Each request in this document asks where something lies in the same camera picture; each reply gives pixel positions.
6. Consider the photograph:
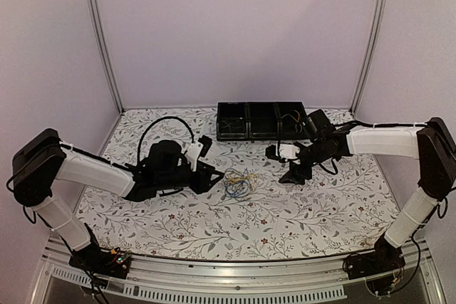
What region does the floral patterned table cloth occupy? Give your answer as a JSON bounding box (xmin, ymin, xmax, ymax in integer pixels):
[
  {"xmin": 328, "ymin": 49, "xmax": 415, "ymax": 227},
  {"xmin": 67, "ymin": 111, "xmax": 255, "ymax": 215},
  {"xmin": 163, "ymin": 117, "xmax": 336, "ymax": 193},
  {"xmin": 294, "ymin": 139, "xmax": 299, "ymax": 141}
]
[{"xmin": 71, "ymin": 106, "xmax": 403, "ymax": 261}]

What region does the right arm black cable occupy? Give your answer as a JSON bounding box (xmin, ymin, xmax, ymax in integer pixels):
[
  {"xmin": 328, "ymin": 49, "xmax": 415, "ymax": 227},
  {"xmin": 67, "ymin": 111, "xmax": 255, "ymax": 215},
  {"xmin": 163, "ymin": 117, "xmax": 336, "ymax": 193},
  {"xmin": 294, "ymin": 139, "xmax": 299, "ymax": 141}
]
[{"xmin": 388, "ymin": 196, "xmax": 453, "ymax": 293}]

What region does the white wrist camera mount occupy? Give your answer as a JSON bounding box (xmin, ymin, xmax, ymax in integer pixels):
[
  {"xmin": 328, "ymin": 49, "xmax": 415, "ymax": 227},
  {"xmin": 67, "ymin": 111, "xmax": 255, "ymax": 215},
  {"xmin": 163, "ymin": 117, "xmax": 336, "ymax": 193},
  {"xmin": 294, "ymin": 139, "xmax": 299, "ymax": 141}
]
[
  {"xmin": 185, "ymin": 141, "xmax": 204, "ymax": 172},
  {"xmin": 276, "ymin": 144, "xmax": 292, "ymax": 161}
]

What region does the black bin left compartment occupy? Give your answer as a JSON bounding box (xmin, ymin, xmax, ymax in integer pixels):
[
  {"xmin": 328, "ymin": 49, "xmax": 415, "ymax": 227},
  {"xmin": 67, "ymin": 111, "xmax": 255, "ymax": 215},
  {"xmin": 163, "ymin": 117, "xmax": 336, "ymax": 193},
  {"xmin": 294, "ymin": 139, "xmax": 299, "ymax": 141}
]
[{"xmin": 216, "ymin": 102, "xmax": 249, "ymax": 142}]

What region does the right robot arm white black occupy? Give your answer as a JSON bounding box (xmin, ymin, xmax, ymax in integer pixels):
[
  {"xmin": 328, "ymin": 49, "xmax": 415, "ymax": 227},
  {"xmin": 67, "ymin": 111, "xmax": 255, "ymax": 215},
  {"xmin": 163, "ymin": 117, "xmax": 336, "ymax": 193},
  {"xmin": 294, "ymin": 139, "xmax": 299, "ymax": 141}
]
[{"xmin": 268, "ymin": 110, "xmax": 455, "ymax": 273}]

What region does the aluminium frame post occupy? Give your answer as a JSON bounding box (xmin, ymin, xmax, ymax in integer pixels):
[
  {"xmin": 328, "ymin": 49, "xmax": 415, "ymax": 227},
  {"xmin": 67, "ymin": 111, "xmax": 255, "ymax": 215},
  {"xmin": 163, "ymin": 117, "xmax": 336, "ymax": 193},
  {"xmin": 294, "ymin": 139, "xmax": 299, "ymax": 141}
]
[
  {"xmin": 350, "ymin": 0, "xmax": 387, "ymax": 115},
  {"xmin": 87, "ymin": 0, "xmax": 125, "ymax": 115}
]

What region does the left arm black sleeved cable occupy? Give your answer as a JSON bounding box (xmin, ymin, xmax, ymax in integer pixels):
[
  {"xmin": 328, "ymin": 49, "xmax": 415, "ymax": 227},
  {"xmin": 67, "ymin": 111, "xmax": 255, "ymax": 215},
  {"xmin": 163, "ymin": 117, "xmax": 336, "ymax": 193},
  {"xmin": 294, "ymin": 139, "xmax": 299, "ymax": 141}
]
[{"xmin": 137, "ymin": 116, "xmax": 197, "ymax": 166}]

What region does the black bin middle compartment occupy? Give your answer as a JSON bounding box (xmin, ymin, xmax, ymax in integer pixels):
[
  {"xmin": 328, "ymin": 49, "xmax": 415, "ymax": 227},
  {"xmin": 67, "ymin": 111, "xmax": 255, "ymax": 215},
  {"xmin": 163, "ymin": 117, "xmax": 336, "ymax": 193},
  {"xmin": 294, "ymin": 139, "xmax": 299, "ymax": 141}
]
[{"xmin": 247, "ymin": 102, "xmax": 279, "ymax": 140}]

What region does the left aluminium frame post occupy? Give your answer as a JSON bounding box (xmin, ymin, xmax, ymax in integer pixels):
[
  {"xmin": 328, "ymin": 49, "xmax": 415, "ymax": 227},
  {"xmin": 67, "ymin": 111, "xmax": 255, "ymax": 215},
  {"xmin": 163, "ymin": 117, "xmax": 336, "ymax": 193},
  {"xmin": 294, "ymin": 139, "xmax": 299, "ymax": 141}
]
[{"xmin": 87, "ymin": 0, "xmax": 125, "ymax": 115}]

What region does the right aluminium frame post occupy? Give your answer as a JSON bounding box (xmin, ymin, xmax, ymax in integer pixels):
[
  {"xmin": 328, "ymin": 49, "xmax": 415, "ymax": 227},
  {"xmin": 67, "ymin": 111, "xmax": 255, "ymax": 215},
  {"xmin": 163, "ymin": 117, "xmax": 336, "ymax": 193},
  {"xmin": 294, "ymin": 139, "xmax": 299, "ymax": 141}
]
[{"xmin": 350, "ymin": 0, "xmax": 387, "ymax": 115}]

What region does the grey cable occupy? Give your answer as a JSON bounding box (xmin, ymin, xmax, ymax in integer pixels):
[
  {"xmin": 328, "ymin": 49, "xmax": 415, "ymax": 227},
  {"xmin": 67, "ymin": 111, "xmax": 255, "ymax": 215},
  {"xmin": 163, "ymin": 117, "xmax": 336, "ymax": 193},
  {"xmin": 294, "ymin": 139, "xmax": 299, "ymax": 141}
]
[{"xmin": 219, "ymin": 117, "xmax": 245, "ymax": 133}]

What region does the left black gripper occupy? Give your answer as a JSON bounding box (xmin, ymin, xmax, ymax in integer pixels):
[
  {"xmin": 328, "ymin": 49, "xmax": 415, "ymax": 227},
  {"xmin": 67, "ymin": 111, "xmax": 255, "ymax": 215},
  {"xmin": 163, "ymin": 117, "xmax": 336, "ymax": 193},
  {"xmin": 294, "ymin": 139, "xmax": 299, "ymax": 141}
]
[{"xmin": 157, "ymin": 162, "xmax": 224, "ymax": 196}]

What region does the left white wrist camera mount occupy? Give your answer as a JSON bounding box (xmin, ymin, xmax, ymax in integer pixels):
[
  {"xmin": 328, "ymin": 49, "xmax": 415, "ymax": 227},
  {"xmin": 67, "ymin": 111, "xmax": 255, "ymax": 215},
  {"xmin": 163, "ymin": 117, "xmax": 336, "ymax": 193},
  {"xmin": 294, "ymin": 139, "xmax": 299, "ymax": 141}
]
[{"xmin": 185, "ymin": 141, "xmax": 204, "ymax": 172}]

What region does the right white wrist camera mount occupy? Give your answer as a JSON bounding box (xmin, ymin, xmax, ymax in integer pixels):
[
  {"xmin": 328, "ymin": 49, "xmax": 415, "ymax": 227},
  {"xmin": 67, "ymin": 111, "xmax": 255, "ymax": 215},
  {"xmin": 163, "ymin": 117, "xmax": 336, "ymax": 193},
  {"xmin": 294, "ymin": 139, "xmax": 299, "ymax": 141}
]
[{"xmin": 276, "ymin": 144, "xmax": 292, "ymax": 161}]

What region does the blue cable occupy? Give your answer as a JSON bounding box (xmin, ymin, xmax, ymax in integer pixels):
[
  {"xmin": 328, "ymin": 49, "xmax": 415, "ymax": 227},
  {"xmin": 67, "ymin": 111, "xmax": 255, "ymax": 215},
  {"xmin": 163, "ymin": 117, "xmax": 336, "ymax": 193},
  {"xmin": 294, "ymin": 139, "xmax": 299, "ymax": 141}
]
[{"xmin": 222, "ymin": 168, "xmax": 256, "ymax": 199}]

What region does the left arm base electronics board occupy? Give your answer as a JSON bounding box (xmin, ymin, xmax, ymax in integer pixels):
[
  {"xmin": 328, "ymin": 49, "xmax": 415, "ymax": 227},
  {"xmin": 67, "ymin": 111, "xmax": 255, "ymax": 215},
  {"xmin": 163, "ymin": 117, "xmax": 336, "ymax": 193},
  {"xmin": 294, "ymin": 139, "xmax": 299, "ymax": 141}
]
[{"xmin": 69, "ymin": 244, "xmax": 131, "ymax": 279}]

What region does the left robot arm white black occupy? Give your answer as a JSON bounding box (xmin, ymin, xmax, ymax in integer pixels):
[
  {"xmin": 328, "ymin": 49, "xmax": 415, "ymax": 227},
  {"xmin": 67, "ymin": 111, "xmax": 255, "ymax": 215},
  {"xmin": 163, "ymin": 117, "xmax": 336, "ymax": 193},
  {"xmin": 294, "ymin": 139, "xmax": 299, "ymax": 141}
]
[{"xmin": 6, "ymin": 128, "xmax": 224, "ymax": 271}]

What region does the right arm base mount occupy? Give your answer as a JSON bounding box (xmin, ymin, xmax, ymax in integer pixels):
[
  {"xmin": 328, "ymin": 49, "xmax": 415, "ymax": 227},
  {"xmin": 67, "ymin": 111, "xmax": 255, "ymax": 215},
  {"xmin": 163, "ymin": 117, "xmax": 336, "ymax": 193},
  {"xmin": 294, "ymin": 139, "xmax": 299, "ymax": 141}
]
[{"xmin": 342, "ymin": 237, "xmax": 405, "ymax": 297}]

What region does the aluminium front rail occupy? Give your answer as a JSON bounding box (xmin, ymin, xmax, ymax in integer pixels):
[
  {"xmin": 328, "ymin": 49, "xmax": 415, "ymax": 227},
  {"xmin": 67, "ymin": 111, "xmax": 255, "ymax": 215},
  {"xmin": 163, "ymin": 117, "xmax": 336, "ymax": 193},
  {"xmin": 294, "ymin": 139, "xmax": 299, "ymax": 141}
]
[{"xmin": 31, "ymin": 238, "xmax": 447, "ymax": 303}]

